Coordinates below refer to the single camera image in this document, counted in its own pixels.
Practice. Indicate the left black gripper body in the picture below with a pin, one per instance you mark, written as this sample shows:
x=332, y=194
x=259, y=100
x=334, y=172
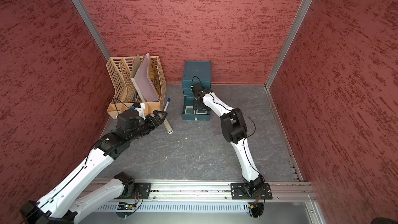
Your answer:
x=146, y=126

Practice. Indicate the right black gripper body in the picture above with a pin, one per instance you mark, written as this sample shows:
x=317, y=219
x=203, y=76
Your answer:
x=200, y=106

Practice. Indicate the teal three-drawer cabinet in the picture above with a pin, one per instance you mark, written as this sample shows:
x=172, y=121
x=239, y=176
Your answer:
x=195, y=72

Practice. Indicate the small wooden frame box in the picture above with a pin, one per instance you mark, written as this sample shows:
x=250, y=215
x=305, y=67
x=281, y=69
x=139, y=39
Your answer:
x=189, y=110
x=201, y=112

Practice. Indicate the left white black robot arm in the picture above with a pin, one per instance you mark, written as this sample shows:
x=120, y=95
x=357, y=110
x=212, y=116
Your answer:
x=64, y=205

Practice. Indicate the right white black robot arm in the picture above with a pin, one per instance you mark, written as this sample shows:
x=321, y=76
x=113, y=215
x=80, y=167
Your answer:
x=234, y=130

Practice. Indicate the blue white marker pen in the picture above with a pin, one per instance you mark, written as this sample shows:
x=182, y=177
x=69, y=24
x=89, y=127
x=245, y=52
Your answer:
x=167, y=104

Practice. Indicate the beige whiteboard eraser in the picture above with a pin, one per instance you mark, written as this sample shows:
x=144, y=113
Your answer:
x=168, y=126

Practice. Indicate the purple paper folder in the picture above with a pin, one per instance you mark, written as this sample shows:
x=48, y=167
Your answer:
x=143, y=84

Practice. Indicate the beige lattice file organizer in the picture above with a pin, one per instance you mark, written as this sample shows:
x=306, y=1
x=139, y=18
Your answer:
x=120, y=70

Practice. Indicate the brown cardboard sheet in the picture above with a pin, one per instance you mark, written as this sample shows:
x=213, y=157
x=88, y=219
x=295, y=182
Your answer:
x=135, y=65

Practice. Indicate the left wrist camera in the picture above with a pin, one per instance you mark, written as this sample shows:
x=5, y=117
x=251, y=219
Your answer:
x=130, y=117

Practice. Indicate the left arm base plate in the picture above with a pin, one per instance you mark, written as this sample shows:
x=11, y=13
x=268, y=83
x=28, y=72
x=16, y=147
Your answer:
x=141, y=190

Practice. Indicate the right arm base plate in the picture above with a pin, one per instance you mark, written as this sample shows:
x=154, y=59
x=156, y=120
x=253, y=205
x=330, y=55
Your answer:
x=240, y=192

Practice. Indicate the aluminium front rail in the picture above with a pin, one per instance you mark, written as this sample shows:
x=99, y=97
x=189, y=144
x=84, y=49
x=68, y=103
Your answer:
x=222, y=191

